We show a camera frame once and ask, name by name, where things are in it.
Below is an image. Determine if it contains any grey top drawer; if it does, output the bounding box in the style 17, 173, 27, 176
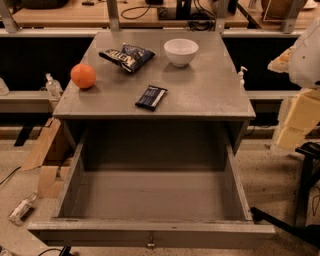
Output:
28, 132, 274, 249

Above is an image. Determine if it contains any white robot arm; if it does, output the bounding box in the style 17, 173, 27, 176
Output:
289, 17, 320, 89

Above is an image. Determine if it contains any grey drawer cabinet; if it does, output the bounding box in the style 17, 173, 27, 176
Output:
52, 30, 257, 158

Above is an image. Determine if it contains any dark blue snack packet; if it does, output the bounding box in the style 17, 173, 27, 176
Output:
135, 85, 167, 111

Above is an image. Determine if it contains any blue chip bag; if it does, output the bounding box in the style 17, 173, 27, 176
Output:
99, 43, 155, 73

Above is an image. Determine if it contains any white bowl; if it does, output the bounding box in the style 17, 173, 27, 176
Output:
164, 38, 199, 67

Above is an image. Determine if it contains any orange fruit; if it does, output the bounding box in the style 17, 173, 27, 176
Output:
70, 64, 96, 89

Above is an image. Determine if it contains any white pump bottle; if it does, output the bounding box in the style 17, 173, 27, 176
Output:
238, 66, 248, 86

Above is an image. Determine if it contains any clear plastic bottle on shelf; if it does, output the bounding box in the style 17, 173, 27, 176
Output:
46, 73, 63, 99

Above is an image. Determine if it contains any cardboard box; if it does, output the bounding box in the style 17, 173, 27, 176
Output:
21, 118, 73, 198

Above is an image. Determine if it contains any black chair base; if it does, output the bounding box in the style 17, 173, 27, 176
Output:
250, 142, 320, 249

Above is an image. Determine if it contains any clear bottle on floor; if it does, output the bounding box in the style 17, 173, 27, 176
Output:
8, 192, 38, 225

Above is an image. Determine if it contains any black cable on bench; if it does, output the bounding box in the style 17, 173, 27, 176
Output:
120, 4, 168, 20

